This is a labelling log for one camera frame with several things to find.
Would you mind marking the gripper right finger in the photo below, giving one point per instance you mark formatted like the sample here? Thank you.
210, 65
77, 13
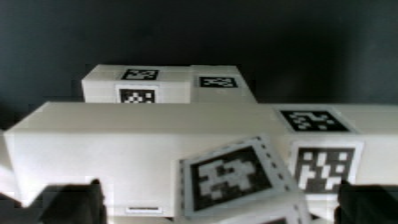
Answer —
367, 204

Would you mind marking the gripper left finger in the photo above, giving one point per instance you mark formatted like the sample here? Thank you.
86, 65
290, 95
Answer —
72, 204

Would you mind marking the white chair back frame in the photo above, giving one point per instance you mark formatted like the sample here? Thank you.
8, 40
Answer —
120, 142

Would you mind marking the white tagged nut cube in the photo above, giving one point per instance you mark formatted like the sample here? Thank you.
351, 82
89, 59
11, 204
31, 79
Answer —
237, 186

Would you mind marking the white chair leg with tag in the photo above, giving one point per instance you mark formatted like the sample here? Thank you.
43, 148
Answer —
219, 85

